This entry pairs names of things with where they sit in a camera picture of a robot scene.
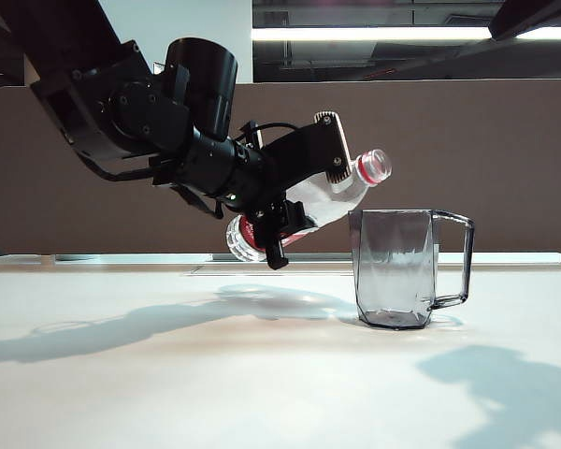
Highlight white ceiling light strip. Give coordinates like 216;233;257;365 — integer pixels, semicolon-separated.
252;26;561;43

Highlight grey transparent plastic cup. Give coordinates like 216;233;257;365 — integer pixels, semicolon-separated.
348;209;477;331

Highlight brown desk partition panel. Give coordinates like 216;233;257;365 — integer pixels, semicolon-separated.
0;78;561;257

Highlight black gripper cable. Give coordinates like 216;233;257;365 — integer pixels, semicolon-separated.
240;122;306;141

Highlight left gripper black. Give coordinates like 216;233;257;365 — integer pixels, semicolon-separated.
250;110;352;208

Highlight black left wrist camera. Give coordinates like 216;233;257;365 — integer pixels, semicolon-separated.
254;199;310;271

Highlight grey bar behind partition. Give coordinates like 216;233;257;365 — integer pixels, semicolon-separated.
212;253;352;262

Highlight clear red-label water bottle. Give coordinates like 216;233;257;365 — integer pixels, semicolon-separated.
223;148;395;262

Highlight beige building column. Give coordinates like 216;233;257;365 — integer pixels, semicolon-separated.
23;51;42;88

